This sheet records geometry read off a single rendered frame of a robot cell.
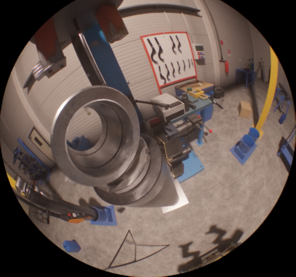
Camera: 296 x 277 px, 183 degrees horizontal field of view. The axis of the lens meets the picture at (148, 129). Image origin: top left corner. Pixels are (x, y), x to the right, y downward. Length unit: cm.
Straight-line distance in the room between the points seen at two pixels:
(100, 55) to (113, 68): 18
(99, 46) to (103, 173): 93
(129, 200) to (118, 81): 86
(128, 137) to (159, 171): 9
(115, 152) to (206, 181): 164
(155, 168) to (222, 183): 167
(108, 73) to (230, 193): 226
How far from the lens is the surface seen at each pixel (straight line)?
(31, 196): 134
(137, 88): 258
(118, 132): 19
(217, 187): 177
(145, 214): 176
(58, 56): 49
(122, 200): 21
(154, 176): 19
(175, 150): 77
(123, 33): 63
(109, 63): 91
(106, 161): 19
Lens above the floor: 164
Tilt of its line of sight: 39 degrees down
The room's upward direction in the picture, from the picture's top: 24 degrees counter-clockwise
